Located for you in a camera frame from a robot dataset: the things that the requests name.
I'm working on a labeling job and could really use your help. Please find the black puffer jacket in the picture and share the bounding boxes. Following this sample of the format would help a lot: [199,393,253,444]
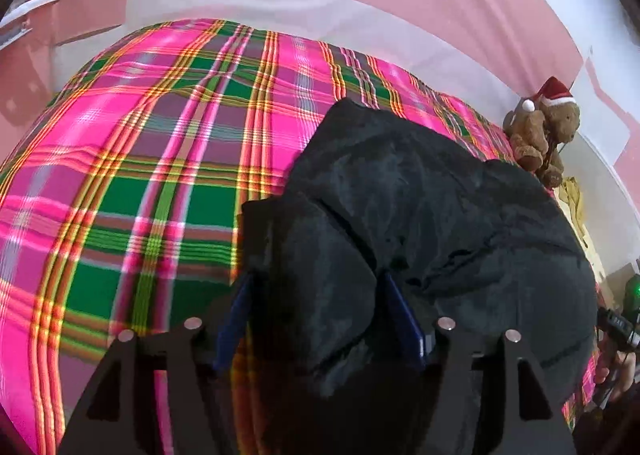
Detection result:
[241,100,597,454]

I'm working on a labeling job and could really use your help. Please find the person right hand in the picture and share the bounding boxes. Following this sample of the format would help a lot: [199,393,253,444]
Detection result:
[594,351,636,407]

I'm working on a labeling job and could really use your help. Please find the white side board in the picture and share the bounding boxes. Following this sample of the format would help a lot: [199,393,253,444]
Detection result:
[560,134,639,303]

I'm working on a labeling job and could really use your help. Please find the yellow cloth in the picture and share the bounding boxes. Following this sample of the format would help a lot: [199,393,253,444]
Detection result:
[558,176,587,244]

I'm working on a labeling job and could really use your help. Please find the pink plaid bed sheet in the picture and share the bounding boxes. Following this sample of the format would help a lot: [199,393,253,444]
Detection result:
[1,19,575,454]

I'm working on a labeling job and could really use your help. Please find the brown teddy bear santa hat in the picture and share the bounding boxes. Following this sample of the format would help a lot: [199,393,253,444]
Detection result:
[502,77,580,189]

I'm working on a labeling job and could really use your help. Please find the white bed headboard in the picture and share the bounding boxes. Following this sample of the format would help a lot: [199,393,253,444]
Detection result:
[122,0,520,121]

